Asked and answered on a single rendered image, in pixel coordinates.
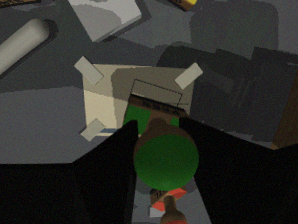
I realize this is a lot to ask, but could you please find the green-handled rubber stamp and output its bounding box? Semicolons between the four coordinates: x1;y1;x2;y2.
122;93;198;190

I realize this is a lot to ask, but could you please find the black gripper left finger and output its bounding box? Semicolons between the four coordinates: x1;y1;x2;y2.
0;120;138;224

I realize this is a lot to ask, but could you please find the grey and black cylinder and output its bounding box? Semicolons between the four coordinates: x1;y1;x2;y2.
0;19;49;75

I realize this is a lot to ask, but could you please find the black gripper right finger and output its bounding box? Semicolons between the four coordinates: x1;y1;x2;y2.
180;117;298;224

